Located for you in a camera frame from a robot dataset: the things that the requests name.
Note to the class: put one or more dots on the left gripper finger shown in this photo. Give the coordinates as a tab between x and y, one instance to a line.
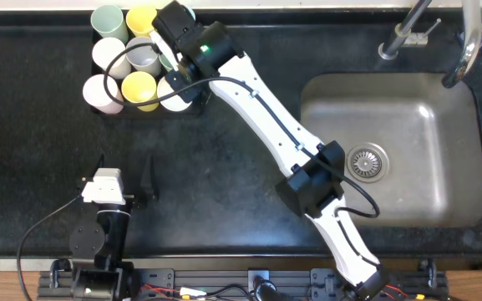
99	164
149	184

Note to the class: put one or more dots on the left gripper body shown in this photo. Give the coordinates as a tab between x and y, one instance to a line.
133	200

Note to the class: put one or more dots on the pink cup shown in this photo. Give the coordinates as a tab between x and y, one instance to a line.
96	93

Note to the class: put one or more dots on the yellow cup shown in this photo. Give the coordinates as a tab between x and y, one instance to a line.
140	18
139	88

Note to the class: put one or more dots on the white cup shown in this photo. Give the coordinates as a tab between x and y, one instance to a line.
108	54
169	100

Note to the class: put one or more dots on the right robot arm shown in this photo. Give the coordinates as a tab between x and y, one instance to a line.
265	113

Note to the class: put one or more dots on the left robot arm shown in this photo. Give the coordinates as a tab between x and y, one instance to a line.
111	234

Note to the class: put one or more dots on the black tray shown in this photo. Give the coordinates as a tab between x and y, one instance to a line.
196	106

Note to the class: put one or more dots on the grey cup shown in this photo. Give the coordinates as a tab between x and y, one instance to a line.
142	56

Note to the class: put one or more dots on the steel sink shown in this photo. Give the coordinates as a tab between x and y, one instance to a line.
432	138

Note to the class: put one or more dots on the steel tap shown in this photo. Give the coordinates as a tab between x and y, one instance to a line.
472	37

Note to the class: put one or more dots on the mounting rail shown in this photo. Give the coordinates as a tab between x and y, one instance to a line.
224	288

